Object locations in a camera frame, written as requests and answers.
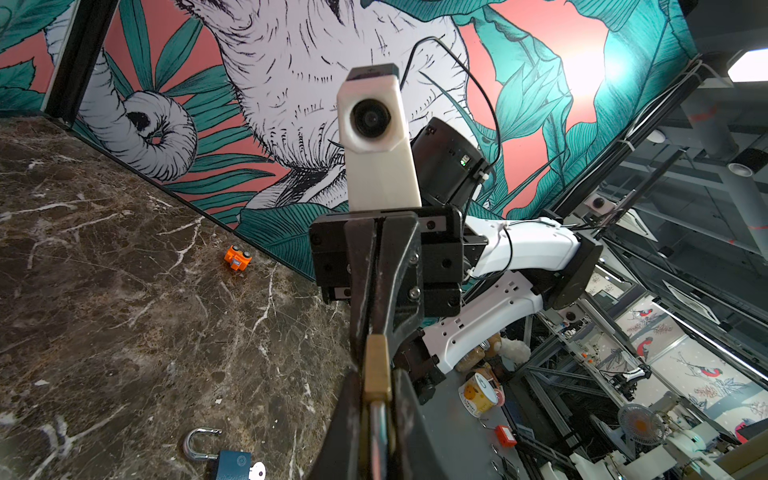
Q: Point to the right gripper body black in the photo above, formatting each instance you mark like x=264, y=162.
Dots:
x=447, y=252

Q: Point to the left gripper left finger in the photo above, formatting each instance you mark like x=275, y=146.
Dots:
x=338, y=458

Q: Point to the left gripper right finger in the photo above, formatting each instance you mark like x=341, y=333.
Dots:
x=415, y=455

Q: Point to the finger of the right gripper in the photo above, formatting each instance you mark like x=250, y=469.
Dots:
x=398, y=296
x=361, y=235

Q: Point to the blue padlock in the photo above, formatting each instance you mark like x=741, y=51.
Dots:
x=229, y=465

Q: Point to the brass padlock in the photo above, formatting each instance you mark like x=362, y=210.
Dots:
x=377, y=396

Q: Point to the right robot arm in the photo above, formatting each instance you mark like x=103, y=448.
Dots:
x=527, y=266

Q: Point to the yellow tape roll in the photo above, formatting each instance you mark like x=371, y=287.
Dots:
x=479, y=396

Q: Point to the orange toy car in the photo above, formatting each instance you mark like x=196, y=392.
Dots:
x=237, y=258

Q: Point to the small desk fan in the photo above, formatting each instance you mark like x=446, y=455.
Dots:
x=641, y=425

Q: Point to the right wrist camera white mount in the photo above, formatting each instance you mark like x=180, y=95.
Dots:
x=374, y=133

